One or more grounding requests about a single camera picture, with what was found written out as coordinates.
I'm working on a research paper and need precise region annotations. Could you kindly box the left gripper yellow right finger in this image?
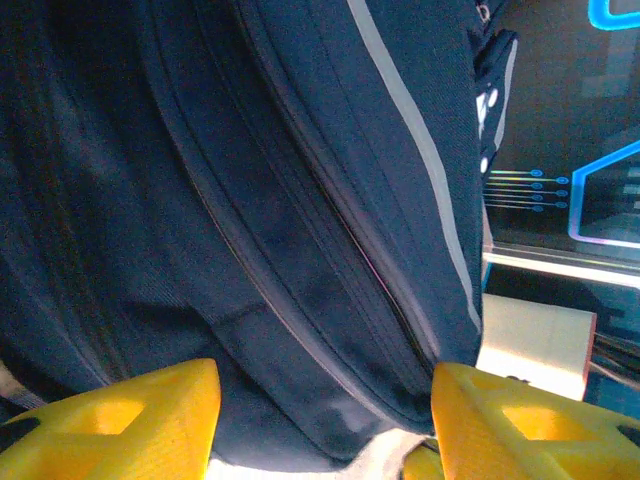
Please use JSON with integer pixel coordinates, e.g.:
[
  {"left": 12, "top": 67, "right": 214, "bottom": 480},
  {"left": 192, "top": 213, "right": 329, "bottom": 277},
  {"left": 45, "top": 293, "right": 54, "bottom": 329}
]
[{"left": 402, "top": 362, "right": 640, "bottom": 480}]

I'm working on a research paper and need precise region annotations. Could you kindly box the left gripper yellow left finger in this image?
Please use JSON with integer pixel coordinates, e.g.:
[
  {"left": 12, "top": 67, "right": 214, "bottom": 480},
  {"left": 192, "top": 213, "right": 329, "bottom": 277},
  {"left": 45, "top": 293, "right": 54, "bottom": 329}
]
[{"left": 0, "top": 358, "right": 222, "bottom": 480}]

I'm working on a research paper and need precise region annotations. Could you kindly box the white knife block orange top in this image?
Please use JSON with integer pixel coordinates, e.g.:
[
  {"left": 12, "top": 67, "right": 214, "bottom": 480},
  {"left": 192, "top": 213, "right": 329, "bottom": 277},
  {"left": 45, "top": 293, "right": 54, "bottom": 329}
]
[{"left": 474, "top": 293, "right": 599, "bottom": 401}]

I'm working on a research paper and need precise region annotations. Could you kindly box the navy blue student backpack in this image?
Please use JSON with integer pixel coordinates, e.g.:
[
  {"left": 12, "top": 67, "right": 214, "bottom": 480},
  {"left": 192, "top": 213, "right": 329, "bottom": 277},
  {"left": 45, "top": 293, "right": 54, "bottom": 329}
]
[{"left": 0, "top": 0, "right": 519, "bottom": 480}]

